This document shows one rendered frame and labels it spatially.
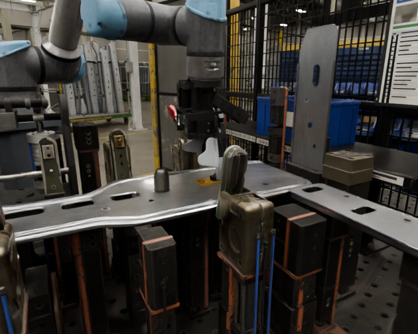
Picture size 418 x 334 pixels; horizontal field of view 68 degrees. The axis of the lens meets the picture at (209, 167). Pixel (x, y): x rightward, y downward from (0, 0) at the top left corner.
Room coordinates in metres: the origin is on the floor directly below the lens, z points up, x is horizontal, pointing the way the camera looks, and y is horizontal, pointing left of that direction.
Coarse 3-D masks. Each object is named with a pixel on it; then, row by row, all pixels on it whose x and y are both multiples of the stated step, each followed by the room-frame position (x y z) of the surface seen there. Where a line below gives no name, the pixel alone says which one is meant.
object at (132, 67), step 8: (128, 48) 7.51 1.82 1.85; (136, 48) 7.53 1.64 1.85; (128, 56) 7.51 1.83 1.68; (136, 56) 7.52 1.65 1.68; (128, 64) 7.40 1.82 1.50; (136, 64) 7.51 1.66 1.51; (136, 72) 7.50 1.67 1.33; (136, 80) 7.49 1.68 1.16; (136, 88) 7.48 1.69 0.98; (136, 96) 7.47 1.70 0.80; (136, 104) 7.46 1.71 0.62; (136, 112) 7.46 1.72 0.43; (136, 120) 7.45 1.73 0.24; (136, 128) 7.46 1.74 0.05; (144, 128) 7.67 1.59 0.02
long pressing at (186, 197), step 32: (256, 160) 0.84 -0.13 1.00; (96, 192) 0.59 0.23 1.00; (128, 192) 0.60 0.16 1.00; (160, 192) 0.60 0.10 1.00; (192, 192) 0.60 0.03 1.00; (256, 192) 0.60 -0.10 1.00; (288, 192) 0.62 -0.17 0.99; (32, 224) 0.45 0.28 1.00; (64, 224) 0.46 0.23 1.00; (96, 224) 0.47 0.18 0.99; (128, 224) 0.47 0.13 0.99
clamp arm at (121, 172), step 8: (112, 136) 0.72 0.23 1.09; (120, 136) 0.72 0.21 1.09; (112, 144) 0.72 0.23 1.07; (120, 144) 0.72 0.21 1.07; (112, 152) 0.71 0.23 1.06; (120, 152) 0.72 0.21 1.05; (112, 160) 0.72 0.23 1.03; (120, 160) 0.72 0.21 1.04; (128, 160) 0.72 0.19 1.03; (120, 168) 0.71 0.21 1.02; (128, 168) 0.72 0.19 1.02; (120, 176) 0.71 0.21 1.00; (128, 176) 0.71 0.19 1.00
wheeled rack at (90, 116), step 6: (126, 72) 8.52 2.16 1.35; (126, 90) 8.56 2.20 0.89; (78, 96) 8.44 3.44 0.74; (78, 114) 7.86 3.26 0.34; (90, 114) 8.08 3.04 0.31; (96, 114) 8.13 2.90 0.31; (102, 114) 8.26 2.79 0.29; (108, 114) 8.13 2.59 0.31; (114, 114) 8.26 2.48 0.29; (120, 114) 8.38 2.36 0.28; (126, 114) 8.43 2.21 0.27; (72, 120) 7.29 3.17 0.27; (78, 120) 7.40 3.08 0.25; (84, 120) 7.51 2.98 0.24; (90, 120) 7.63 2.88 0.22; (108, 120) 9.01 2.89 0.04; (126, 120) 8.50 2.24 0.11
